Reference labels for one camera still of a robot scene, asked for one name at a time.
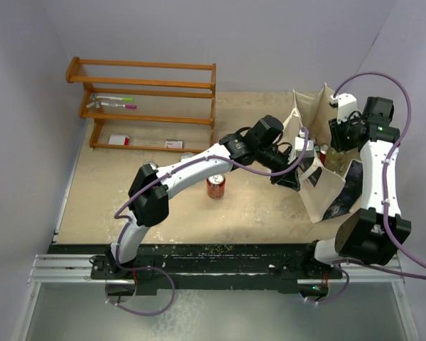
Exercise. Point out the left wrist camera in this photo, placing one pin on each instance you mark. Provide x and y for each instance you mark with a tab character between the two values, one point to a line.
304	146

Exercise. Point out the red cola can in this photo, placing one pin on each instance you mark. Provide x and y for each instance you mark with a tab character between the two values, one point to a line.
216	186
322	156

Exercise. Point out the purple soda can left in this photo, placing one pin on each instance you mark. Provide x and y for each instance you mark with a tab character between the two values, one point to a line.
151	164

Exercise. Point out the canvas tote bag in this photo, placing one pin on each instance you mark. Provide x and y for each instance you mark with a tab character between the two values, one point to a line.
325	194

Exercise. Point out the wooden shelf rack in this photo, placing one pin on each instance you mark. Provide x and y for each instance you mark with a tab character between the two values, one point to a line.
175	101

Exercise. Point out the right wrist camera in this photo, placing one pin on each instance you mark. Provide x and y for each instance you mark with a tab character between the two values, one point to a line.
346	107

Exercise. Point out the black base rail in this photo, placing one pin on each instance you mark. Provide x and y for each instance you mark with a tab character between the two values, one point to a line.
285	268

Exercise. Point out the purple soda can right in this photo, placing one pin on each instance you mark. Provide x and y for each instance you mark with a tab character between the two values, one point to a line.
186	156

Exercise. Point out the small printed box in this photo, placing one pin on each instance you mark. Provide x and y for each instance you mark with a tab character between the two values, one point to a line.
177	144

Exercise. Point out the glass soda bottle front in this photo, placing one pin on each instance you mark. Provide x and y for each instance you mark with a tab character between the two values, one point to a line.
334	160

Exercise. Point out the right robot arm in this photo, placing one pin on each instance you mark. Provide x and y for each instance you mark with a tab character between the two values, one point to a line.
369	234

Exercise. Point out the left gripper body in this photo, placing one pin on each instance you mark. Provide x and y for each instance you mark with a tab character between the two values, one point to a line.
277	162

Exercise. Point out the glass soda bottle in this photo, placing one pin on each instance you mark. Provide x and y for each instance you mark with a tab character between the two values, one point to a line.
324	148
334	160

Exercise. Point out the purple soda can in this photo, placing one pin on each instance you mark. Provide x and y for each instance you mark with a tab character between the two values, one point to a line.
186	156
151	164

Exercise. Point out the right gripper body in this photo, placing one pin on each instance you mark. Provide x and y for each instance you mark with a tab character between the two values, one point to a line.
344	133

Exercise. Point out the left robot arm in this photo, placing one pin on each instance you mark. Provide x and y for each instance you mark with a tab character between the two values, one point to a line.
153	188

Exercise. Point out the red white box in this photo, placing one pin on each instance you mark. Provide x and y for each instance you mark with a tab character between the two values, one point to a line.
118	140

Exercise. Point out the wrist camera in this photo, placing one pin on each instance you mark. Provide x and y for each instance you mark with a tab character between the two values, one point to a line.
346	107
304	146

